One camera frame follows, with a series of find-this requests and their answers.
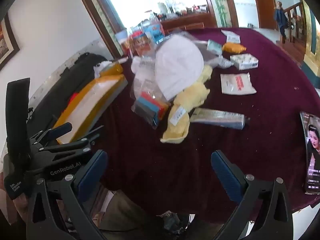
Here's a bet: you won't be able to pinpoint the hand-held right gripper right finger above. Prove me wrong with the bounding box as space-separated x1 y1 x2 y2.
211 150 293 240

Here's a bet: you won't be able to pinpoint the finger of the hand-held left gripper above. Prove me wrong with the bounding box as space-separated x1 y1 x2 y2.
40 125 104 161
29 122 73 147

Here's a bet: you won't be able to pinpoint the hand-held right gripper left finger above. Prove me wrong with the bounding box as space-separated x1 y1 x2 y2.
26 149 108 240

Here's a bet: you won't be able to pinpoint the yellow rimmed tray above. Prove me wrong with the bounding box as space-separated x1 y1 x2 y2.
54 74 128 144

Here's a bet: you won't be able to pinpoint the clear bag of coloured cloths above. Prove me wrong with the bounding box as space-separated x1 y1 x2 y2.
131 90 170 129

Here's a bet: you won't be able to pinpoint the yellow plush towel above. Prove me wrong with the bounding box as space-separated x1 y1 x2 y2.
160 65 213 144

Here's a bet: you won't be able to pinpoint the white tissue pack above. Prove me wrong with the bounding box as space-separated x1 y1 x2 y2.
229 54 259 70

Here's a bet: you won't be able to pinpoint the small white packet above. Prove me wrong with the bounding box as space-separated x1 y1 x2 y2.
221 29 241 43

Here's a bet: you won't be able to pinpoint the red paper bag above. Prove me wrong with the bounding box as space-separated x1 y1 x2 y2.
67 92 80 104

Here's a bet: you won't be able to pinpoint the silver tube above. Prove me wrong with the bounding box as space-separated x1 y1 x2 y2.
191 108 250 130

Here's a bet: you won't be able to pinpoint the black fabric bag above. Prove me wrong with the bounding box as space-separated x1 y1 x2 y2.
26 52 110 135

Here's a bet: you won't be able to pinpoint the person's grey trousers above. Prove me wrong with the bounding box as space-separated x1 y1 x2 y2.
95 190 225 240

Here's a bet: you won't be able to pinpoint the white plastic bag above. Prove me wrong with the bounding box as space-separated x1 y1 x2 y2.
94 60 113 77

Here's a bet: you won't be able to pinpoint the yellow tape roll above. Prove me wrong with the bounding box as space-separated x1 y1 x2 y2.
100 61 124 77

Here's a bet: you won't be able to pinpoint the clear plastic bag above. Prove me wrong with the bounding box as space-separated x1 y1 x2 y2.
132 55 162 98

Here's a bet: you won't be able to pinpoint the smartphone showing video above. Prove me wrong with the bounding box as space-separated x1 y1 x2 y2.
300 111 320 195

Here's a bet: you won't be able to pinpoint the white packet with red print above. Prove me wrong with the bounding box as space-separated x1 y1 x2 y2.
220 72 257 95

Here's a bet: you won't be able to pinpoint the clear jar with orange label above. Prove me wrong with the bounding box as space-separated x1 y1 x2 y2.
129 31 150 55

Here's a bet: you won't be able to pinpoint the crinkled clear wrapper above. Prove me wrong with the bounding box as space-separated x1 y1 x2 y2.
204 55 234 68

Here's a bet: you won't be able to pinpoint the clear jar with blue label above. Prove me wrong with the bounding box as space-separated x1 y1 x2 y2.
145 21 165 44

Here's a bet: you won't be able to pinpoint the orange packet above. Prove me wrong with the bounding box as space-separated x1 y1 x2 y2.
222 42 247 53

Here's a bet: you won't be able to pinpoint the teal packet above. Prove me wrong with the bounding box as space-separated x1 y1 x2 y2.
206 39 223 55

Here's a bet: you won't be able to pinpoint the wooden sideboard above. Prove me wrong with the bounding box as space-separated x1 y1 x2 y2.
160 12 218 34

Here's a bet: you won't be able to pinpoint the wooden stair railing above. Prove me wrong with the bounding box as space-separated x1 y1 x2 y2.
285 0 309 43

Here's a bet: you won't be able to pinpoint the wooden door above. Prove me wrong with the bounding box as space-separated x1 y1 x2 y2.
250 0 278 30

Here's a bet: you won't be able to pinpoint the framed wall picture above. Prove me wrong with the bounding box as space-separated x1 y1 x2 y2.
0 15 20 70

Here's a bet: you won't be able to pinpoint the bamboo print wall panel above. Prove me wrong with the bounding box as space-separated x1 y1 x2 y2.
85 0 122 53
206 0 229 27

